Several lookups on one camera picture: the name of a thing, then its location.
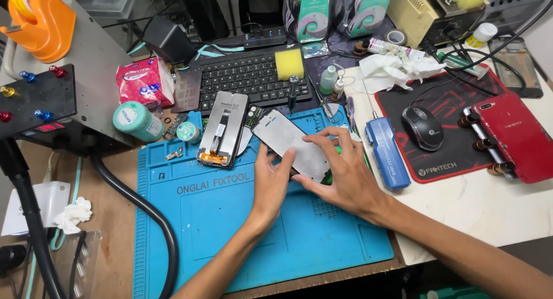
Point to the grey hot air station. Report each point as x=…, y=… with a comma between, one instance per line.
x=65, y=83

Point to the blue silicone repair mat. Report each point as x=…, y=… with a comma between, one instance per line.
x=242, y=221

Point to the black computer mouse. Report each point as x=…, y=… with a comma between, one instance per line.
x=422, y=127

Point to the small crumpled white tissue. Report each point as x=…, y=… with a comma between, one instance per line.
x=74, y=214

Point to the pink tissue packet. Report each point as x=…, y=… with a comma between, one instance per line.
x=144, y=82

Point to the white bottle yellow label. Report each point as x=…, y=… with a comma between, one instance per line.
x=481, y=35

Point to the purple brush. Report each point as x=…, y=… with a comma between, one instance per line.
x=350, y=111

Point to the white paper box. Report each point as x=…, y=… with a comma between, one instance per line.
x=36, y=208

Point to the small round teal tin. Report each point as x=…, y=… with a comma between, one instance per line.
x=188, y=132

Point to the person's left hand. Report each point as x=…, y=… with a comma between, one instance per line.
x=268, y=184

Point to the roll of tape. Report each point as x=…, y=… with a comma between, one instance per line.
x=395, y=36

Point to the yellow sponge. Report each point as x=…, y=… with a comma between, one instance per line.
x=289, y=64

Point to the small metal phone parts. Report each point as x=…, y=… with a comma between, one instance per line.
x=174, y=154

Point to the teal flux canister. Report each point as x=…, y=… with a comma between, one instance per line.
x=137, y=122

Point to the black computer keyboard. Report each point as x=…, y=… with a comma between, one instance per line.
x=250, y=76

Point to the blue electric screwdriver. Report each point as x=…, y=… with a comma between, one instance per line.
x=386, y=154

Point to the black and red mouse pad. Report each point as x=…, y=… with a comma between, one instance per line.
x=436, y=117

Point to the person's right hand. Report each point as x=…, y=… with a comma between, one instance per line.
x=345, y=178

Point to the black usb hub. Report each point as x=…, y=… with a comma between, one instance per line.
x=264, y=37

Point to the bga stencil plate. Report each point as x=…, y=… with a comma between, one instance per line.
x=187, y=90

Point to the phone frame with grey back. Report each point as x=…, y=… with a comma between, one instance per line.
x=290, y=143

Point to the small circuit board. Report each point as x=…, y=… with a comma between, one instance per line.
x=175, y=126

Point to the red smartphone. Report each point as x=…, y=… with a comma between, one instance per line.
x=516, y=135

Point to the metal tweezers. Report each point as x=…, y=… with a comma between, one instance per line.
x=322, y=101

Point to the black precision screwdriver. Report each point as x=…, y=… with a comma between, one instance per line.
x=293, y=93

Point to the beige soldering station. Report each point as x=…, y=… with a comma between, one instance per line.
x=417, y=16

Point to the green cap dropper bottle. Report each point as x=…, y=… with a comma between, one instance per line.
x=328, y=79

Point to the green pry tool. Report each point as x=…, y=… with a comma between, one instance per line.
x=335, y=169

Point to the clamped phone screen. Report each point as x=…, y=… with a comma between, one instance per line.
x=486, y=143

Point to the black power adapter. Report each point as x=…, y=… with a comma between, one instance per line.
x=169, y=39

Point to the white glue tube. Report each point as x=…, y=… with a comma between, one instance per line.
x=391, y=47

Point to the orange tape dispenser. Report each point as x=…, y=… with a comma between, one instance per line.
x=41, y=20

